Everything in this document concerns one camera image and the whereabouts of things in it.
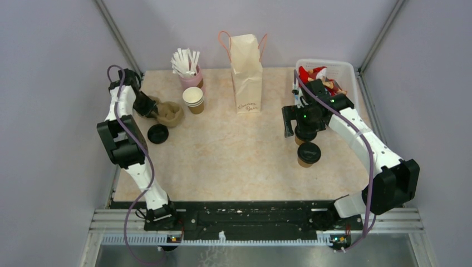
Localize white wrapped straws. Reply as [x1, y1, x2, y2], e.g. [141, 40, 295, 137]
[170, 48, 200, 78]

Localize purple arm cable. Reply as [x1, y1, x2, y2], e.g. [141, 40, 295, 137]
[107, 65, 166, 266]
[293, 69, 378, 253]

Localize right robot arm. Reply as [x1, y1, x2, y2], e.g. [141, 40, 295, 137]
[282, 79, 420, 230]

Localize brown paper coffee cup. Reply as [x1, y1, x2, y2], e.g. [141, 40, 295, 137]
[294, 136, 306, 146]

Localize black cup lid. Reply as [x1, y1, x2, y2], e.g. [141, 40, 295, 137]
[297, 142, 321, 164]
[294, 126, 317, 142]

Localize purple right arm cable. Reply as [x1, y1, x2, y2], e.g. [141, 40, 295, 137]
[293, 69, 378, 253]

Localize brown pulp cup carrier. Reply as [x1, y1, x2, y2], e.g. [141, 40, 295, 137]
[149, 96, 184, 128]

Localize cream paper takeout bag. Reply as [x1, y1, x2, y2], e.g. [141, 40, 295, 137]
[218, 31, 267, 114]

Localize stack of brown paper cups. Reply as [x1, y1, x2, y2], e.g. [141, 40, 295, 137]
[182, 87, 204, 115]

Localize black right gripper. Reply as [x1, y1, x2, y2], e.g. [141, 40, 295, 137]
[282, 103, 325, 138]

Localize white plastic basket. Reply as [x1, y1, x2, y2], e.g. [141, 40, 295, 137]
[296, 58, 361, 112]

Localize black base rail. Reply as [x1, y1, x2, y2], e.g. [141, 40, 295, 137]
[109, 200, 384, 243]

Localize stack of black lids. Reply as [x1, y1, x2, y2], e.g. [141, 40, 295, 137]
[147, 124, 169, 144]

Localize red patterned cloth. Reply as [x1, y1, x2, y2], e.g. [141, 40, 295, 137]
[298, 66, 347, 96]

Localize pink straw holder cup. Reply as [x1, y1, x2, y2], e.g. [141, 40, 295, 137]
[179, 65, 205, 94]

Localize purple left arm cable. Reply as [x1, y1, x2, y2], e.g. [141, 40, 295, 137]
[107, 65, 166, 266]

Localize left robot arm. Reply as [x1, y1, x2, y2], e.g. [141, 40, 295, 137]
[96, 66, 179, 230]

